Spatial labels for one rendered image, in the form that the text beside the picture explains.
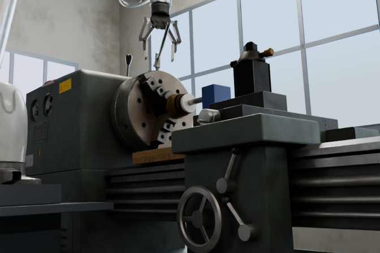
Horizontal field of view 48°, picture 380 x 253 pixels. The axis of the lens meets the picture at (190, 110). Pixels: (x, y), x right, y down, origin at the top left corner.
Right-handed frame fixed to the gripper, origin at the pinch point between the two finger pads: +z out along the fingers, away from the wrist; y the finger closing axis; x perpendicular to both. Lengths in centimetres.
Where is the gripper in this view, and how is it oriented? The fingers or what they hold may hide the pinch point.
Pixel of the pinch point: (159, 54)
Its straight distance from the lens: 170.3
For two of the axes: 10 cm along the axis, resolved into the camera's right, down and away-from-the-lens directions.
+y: 9.7, 0.6, 2.2
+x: -2.3, 2.2, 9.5
